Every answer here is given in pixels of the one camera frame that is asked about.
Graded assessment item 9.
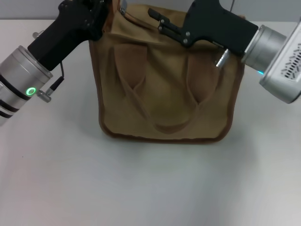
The silver metal zipper pull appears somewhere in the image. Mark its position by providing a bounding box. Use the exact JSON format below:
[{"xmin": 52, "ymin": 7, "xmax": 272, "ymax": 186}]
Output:
[{"xmin": 119, "ymin": 0, "xmax": 129, "ymax": 14}]

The right gripper cable with plugs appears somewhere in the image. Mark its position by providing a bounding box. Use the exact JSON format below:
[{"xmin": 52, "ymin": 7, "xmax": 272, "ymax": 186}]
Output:
[{"xmin": 214, "ymin": 48, "xmax": 230, "ymax": 68}]

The gripper cable with plugs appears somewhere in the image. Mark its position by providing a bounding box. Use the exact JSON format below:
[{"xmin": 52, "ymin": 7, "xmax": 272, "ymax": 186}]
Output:
[
  {"xmin": 214, "ymin": 48, "xmax": 230, "ymax": 68},
  {"xmin": 32, "ymin": 30, "xmax": 67, "ymax": 104}
]

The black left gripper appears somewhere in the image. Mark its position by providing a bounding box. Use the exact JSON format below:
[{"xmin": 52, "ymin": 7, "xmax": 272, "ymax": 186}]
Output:
[{"xmin": 27, "ymin": 0, "xmax": 111, "ymax": 72}]

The left gripper cable with plugs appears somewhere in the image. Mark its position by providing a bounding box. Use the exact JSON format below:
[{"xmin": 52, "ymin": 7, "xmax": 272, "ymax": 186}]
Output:
[{"xmin": 32, "ymin": 30, "xmax": 67, "ymax": 104}]

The khaki canvas food bag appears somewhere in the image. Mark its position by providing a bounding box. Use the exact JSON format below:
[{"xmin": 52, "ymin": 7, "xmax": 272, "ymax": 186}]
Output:
[{"xmin": 89, "ymin": 0, "xmax": 246, "ymax": 144}]

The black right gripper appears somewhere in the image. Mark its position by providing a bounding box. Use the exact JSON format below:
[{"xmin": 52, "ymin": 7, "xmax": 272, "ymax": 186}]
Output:
[{"xmin": 148, "ymin": 0, "xmax": 260, "ymax": 56}]

